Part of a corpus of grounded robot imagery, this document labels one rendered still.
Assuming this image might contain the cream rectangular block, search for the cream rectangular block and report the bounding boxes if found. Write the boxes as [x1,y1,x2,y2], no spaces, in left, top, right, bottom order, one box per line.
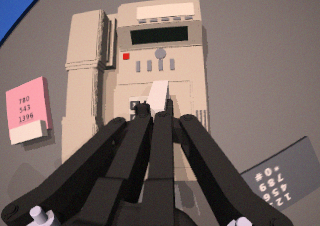
[10,120,48,145]

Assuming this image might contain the beige telephone handset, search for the beige telephone handset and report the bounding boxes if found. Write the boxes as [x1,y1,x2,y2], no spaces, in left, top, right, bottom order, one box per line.
[61,9,112,164]

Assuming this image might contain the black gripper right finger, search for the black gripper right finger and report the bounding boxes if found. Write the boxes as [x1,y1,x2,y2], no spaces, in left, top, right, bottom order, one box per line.
[139,80,294,226]

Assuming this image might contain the pink sticky note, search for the pink sticky note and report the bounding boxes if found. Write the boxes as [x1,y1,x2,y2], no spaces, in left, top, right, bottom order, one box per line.
[6,77,53,135]

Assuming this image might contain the beige desk phone body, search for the beige desk phone body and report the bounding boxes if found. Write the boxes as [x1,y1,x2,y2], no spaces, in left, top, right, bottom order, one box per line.
[102,0,208,181]

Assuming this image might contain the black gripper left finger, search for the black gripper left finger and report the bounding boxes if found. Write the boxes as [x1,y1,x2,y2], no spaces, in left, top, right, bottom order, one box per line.
[1,81,161,226]

